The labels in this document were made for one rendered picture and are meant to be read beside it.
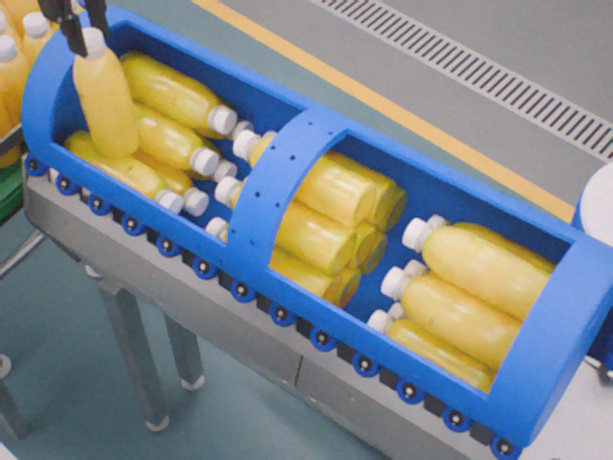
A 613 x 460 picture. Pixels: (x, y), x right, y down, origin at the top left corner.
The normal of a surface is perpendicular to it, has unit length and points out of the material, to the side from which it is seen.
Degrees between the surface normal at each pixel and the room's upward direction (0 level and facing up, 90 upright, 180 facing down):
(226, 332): 70
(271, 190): 33
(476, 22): 0
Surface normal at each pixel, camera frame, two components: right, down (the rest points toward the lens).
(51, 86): -0.41, 0.01
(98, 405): -0.01, -0.61
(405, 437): -0.54, 0.41
